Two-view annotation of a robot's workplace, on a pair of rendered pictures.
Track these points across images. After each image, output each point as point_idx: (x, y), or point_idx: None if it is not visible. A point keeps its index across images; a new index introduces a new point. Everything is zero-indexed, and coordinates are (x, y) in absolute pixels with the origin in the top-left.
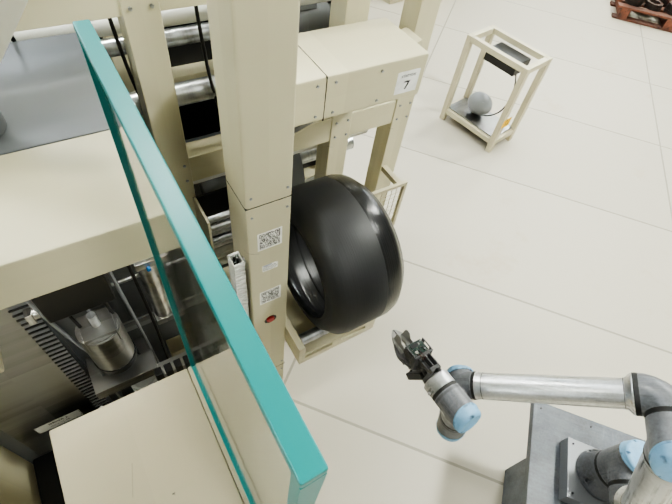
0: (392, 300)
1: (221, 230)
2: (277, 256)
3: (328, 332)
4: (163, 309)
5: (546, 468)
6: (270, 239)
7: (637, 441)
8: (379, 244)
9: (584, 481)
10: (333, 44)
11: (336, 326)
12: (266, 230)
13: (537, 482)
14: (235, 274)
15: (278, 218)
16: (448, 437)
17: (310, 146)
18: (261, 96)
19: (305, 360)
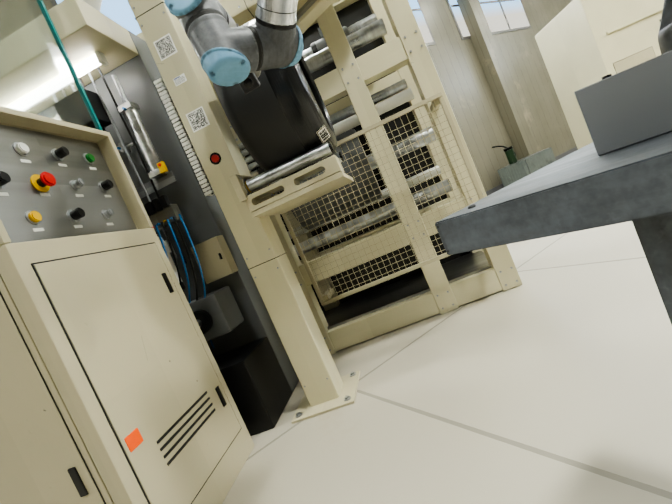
0: None
1: (246, 158)
2: (181, 68)
3: (274, 172)
4: (148, 160)
5: (591, 150)
6: (165, 47)
7: None
8: (248, 22)
9: (666, 30)
10: None
11: (227, 112)
12: (158, 38)
13: (537, 174)
14: (157, 90)
15: (162, 25)
16: (200, 59)
17: (329, 97)
18: None
19: (258, 211)
